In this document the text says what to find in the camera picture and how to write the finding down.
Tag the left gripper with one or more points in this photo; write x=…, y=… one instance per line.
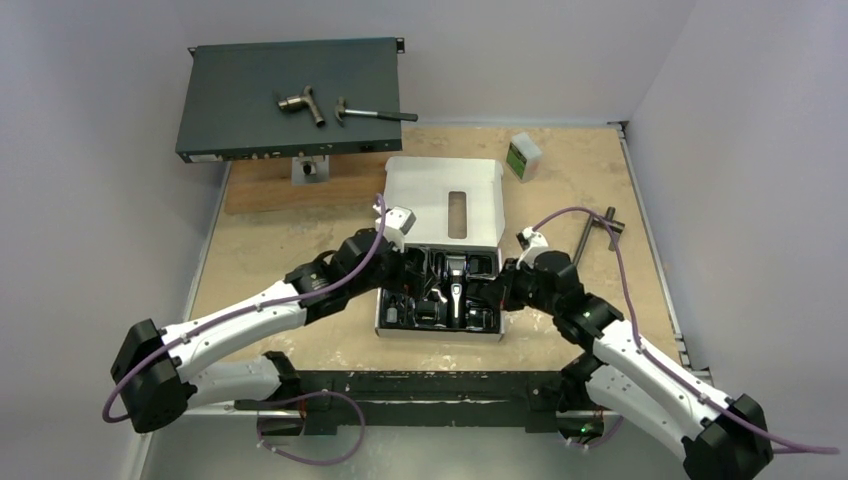
x=400, y=284

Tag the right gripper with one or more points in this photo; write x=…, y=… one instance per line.
x=497, y=287

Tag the white hair clipper kit box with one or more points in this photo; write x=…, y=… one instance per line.
x=458, y=204

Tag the small black comb guard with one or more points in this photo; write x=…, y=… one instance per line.
x=427, y=313

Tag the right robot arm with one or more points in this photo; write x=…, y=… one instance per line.
x=714, y=435

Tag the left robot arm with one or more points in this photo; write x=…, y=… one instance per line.
x=161, y=373

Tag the black silver hair clipper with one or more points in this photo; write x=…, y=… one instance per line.
x=456, y=270

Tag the small oil bottle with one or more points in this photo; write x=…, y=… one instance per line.
x=392, y=314

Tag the black plastic insert tray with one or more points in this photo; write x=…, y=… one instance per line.
x=443, y=295

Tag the wooden board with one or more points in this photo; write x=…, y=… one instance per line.
x=269, y=184

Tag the white foam block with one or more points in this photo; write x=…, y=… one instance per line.
x=523, y=157

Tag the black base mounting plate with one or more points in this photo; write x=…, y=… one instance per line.
x=535, y=401

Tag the small claw hammer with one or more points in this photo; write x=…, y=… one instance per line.
x=342, y=111

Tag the metal pipe tee fitting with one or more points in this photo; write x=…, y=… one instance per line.
x=301, y=101

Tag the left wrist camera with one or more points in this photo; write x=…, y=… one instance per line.
x=396, y=223

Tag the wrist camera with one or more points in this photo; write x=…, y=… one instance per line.
x=396, y=223
x=533, y=243

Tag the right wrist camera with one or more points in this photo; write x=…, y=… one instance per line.
x=533, y=243

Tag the small metal bracket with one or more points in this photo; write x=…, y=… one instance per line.
x=310, y=170

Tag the dark rack-mount equipment case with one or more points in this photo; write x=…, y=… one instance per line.
x=230, y=113

